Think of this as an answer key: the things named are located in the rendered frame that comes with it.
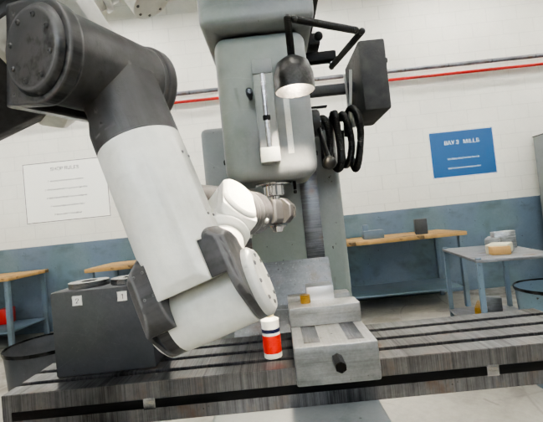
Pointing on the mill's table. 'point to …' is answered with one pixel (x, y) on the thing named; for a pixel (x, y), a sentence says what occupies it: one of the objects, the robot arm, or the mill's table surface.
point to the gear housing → (249, 18)
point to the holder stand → (99, 329)
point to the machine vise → (324, 335)
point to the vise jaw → (325, 311)
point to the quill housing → (238, 164)
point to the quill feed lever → (322, 141)
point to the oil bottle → (271, 337)
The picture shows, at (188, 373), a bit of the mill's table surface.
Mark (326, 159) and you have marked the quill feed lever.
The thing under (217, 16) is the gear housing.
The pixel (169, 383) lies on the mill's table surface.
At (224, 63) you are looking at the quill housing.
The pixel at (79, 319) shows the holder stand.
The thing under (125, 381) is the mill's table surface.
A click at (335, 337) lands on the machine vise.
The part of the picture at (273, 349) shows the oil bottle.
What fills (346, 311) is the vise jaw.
